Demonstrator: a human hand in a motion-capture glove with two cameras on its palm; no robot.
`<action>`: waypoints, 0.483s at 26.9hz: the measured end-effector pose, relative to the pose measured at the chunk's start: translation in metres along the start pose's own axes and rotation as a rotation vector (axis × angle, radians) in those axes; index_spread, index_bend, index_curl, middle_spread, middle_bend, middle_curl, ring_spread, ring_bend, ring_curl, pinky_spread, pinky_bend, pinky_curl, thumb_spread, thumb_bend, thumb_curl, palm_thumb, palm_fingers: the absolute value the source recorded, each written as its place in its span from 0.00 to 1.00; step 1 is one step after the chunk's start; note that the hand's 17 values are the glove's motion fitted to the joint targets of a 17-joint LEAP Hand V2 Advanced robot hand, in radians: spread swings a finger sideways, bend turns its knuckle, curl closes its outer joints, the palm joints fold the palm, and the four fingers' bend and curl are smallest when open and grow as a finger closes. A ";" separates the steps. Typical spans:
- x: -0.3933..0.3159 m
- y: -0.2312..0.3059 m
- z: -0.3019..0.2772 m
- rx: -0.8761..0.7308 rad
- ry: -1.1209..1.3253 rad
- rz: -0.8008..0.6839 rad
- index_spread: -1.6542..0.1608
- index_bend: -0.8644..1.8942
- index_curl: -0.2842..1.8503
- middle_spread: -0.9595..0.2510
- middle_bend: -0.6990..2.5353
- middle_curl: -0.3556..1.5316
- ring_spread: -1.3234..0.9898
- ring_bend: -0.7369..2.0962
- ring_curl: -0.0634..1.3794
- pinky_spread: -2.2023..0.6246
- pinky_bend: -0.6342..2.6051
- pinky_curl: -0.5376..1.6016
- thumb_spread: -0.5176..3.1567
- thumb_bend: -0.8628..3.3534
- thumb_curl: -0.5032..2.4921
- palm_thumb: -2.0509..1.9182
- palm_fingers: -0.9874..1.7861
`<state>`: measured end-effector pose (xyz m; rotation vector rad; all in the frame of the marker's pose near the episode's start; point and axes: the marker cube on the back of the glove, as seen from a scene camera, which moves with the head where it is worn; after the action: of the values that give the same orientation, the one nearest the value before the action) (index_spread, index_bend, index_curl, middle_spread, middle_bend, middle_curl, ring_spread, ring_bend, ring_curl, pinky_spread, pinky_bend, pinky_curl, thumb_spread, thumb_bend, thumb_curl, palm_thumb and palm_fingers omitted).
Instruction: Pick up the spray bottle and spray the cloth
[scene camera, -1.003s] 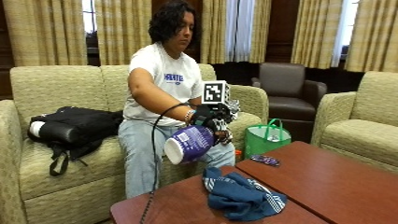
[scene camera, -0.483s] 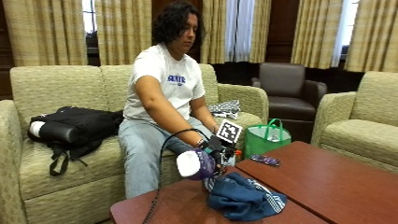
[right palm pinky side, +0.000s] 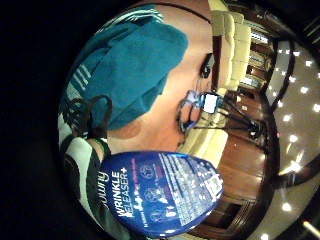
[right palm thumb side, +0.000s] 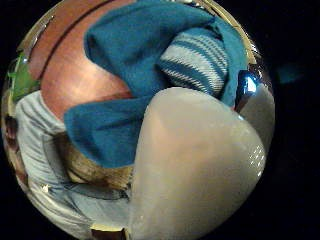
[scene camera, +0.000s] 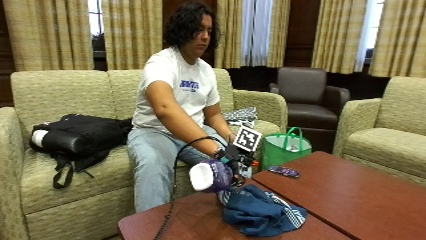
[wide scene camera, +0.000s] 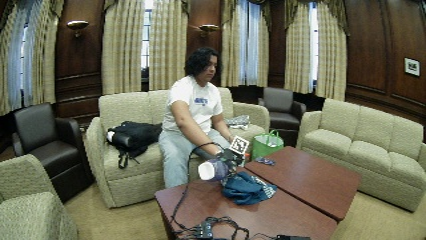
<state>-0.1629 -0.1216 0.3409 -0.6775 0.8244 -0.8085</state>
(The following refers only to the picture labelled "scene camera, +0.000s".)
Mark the purple bottle with white cap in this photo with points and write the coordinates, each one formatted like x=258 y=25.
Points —
x=210 y=175

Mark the orange capped bottle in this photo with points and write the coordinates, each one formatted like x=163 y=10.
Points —
x=254 y=165

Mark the purple snack packet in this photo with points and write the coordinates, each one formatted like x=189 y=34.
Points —
x=283 y=171

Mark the blue striped towel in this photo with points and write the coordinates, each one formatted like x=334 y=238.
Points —
x=261 y=210

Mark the white marker cube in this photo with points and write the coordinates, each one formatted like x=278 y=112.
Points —
x=246 y=137

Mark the green tote bag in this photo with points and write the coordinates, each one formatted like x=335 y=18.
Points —
x=283 y=151

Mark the black white patterned bag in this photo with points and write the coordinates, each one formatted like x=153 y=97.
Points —
x=241 y=115

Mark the brown leather armchair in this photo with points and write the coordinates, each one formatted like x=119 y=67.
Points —
x=310 y=96

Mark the person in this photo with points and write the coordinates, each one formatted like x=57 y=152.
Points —
x=177 y=83

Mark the beige fabric armchair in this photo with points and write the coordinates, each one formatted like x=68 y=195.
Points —
x=390 y=130

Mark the black backpack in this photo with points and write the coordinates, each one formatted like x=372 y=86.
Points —
x=79 y=140

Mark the beige plaid curtain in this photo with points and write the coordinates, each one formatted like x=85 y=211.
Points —
x=399 y=36
x=48 y=33
x=131 y=33
x=278 y=33
x=227 y=36
x=338 y=35

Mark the white sheer curtain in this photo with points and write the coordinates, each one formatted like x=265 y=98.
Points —
x=255 y=31

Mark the beige fabric sofa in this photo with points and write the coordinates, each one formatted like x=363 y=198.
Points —
x=70 y=100

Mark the white bottle in backpack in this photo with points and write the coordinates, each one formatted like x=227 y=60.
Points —
x=38 y=137

